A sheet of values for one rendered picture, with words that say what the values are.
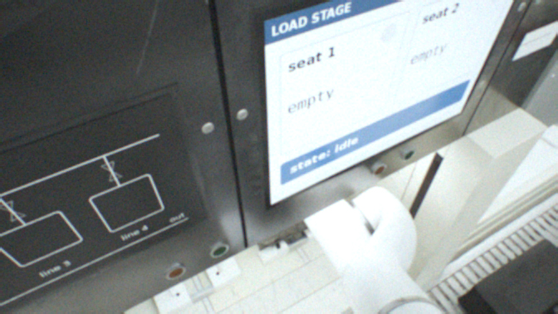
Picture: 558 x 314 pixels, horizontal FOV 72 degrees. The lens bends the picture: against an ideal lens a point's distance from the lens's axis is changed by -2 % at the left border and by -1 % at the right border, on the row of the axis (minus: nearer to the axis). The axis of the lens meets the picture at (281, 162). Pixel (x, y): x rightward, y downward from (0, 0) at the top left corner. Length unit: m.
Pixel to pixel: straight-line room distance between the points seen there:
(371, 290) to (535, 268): 0.78
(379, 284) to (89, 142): 0.37
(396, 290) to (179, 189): 0.29
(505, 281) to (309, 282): 0.50
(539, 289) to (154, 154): 1.06
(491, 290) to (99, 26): 1.07
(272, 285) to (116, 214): 0.73
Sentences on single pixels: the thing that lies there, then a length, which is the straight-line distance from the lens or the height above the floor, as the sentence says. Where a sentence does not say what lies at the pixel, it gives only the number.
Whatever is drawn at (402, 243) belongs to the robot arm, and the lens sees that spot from 0.61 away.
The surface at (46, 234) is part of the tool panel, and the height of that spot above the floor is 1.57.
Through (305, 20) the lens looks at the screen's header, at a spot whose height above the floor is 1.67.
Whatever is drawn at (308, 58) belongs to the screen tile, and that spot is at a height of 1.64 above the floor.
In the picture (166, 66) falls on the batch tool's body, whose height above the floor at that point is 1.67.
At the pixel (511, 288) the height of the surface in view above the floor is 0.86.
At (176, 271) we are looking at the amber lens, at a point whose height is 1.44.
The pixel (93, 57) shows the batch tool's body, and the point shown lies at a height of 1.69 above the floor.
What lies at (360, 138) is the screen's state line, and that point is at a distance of 0.42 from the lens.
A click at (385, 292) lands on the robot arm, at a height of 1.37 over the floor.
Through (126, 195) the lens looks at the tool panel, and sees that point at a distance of 0.32.
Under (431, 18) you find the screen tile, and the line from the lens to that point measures 0.38.
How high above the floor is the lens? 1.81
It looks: 50 degrees down
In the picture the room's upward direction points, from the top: straight up
